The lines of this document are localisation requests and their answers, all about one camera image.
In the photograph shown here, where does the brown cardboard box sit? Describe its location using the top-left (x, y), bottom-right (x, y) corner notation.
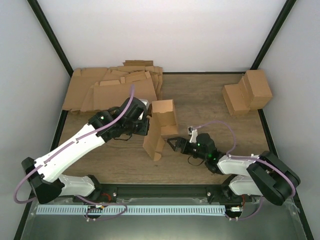
top-left (142, 99), bottom-right (179, 161)

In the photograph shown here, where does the black frame post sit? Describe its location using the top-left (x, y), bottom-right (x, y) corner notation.
top-left (27, 0), bottom-right (74, 77)
top-left (250, 0), bottom-right (297, 70)

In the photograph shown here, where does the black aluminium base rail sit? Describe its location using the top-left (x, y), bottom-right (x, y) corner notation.
top-left (97, 184), bottom-right (252, 205)

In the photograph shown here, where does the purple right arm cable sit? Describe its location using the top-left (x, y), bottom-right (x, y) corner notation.
top-left (191, 121), bottom-right (297, 222)

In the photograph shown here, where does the stack of flat cardboard blanks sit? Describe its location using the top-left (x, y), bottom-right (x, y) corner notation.
top-left (62, 60), bottom-right (163, 114)

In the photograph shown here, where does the light blue slotted cable duct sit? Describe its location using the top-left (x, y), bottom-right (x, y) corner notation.
top-left (36, 205), bottom-right (226, 217)

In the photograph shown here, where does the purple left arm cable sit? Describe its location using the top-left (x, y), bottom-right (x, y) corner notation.
top-left (13, 84), bottom-right (136, 223)

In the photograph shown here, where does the tall folded cardboard box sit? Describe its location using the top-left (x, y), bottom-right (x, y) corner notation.
top-left (238, 70), bottom-right (273, 110)

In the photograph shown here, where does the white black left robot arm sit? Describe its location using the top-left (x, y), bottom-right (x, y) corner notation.
top-left (21, 97), bottom-right (150, 204)

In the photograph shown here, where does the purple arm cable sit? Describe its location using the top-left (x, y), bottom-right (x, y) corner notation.
top-left (191, 121), bottom-right (297, 222)
top-left (13, 84), bottom-right (136, 223)

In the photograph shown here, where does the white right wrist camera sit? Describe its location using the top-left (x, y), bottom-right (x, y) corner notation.
top-left (187, 126), bottom-right (198, 143)

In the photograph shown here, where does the black left frame post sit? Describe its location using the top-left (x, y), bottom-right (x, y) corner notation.
top-left (27, 0), bottom-right (74, 77)

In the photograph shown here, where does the black right frame post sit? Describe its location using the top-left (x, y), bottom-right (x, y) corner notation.
top-left (250, 0), bottom-right (297, 70)

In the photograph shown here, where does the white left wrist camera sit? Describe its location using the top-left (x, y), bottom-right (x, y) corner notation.
top-left (138, 99), bottom-right (150, 120)

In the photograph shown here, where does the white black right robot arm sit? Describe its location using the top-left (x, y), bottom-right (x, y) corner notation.
top-left (167, 133), bottom-right (301, 206)

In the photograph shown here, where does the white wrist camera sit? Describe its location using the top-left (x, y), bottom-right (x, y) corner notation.
top-left (187, 126), bottom-right (198, 143)
top-left (138, 99), bottom-right (150, 120)

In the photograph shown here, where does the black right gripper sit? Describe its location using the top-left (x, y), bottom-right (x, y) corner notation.
top-left (167, 136), bottom-right (208, 161)

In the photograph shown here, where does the low folded cardboard box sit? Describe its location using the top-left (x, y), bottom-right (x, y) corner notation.
top-left (222, 84), bottom-right (250, 116)

